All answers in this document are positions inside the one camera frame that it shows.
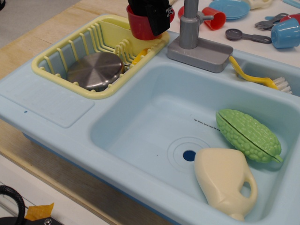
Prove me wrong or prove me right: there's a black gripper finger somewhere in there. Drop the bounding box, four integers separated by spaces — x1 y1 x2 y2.
128 0 147 16
145 0 173 36

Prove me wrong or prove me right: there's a red plastic mug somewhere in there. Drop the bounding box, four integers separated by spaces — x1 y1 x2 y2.
126 5 175 40

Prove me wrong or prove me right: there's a red cup lying down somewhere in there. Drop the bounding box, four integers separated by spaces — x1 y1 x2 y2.
178 7 226 31

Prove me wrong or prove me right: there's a blue plastic cup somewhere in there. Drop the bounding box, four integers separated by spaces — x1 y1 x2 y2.
271 18 300 49

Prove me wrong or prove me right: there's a light blue toy sink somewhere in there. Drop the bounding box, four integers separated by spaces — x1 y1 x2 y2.
0 14 300 225

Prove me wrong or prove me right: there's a red cup behind blue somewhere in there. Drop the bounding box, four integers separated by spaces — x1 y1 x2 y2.
279 14 300 24

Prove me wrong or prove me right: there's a yellow dish rack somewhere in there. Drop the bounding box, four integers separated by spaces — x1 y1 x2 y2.
31 15 170 99

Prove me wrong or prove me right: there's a yellow utensil in rack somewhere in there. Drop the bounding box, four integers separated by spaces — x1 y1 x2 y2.
131 48 149 65

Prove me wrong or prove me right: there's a grey toy faucet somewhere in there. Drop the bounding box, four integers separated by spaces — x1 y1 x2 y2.
167 0 233 73

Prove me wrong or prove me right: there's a blue plastic plate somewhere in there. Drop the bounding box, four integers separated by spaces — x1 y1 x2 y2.
209 0 250 20

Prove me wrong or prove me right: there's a grey toy spoon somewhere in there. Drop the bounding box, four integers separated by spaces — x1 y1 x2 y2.
225 29 272 44

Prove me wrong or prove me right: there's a stainless steel pot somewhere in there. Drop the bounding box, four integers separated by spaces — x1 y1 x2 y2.
66 52 125 92

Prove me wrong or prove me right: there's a grey toy fork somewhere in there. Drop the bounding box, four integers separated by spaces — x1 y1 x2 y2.
255 13 288 30

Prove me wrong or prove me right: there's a yellow dish brush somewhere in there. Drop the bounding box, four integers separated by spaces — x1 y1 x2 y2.
229 56 293 94

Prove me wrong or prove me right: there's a green bitter melon toy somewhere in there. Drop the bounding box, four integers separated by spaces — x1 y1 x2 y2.
216 109 283 163

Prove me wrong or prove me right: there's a cream plastic jug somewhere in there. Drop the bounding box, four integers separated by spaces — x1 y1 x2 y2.
194 148 258 221

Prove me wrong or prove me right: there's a yellow tape piece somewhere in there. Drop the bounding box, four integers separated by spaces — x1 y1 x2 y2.
24 203 54 221

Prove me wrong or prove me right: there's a black cable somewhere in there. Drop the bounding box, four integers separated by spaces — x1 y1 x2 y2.
0 185 26 225

